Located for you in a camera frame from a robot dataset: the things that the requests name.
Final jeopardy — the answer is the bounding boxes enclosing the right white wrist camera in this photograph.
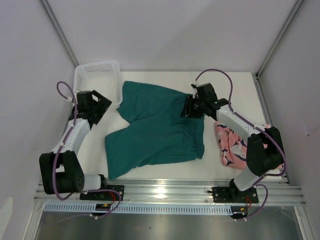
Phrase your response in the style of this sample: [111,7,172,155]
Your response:
[191,81,198,99]

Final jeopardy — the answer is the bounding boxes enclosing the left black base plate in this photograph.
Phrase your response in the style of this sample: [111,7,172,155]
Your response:
[79,184,125,202]

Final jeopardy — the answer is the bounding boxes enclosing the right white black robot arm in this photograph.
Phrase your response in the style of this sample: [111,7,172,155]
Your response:
[181,83,286,202]

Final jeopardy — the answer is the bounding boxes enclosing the aluminium frame post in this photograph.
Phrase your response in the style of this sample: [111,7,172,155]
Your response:
[38,0,79,68]
[254,0,307,78]

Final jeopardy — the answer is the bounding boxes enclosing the white perforated cable tray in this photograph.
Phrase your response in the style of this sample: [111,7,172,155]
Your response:
[44,202,233,216]

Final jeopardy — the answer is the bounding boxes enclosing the pink shark print shorts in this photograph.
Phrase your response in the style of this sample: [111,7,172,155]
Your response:
[214,121,247,170]

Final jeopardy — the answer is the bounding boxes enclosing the right aluminium frame post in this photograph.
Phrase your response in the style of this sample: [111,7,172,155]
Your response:
[254,0,307,78]

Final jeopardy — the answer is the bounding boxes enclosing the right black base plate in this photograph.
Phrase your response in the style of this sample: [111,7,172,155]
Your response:
[206,186,259,204]

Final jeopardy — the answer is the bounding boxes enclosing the green shorts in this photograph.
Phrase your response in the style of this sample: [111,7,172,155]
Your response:
[104,81,205,180]

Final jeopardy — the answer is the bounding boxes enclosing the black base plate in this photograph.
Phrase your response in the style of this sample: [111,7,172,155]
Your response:
[79,184,125,202]
[206,186,259,204]

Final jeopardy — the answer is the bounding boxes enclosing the aluminium mounting rail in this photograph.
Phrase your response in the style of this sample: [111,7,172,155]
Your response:
[33,178,307,207]

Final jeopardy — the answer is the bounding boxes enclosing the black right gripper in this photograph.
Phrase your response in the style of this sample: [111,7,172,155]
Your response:
[180,95,206,119]

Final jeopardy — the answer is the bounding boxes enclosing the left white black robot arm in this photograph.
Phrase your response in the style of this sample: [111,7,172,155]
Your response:
[39,90,112,200]

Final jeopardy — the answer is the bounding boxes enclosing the white plastic basket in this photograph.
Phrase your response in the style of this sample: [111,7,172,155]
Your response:
[73,60,124,108]

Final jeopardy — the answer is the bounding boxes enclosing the left aluminium frame post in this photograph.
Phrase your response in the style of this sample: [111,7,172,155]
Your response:
[38,0,79,68]

